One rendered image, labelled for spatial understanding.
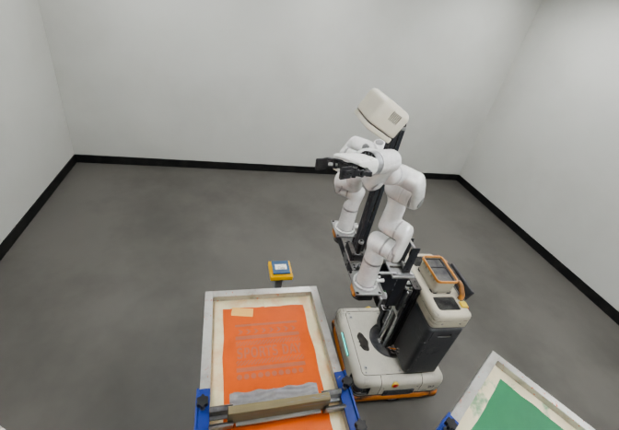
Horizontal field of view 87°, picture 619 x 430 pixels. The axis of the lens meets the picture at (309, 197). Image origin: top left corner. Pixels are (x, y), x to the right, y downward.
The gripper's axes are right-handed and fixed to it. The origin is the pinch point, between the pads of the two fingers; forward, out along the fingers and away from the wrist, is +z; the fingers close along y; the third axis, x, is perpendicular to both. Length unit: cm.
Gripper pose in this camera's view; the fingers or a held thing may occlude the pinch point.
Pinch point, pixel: (330, 168)
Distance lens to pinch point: 86.8
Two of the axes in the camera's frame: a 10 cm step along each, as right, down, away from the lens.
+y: 6.5, 3.2, -6.9
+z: -7.5, 1.5, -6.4
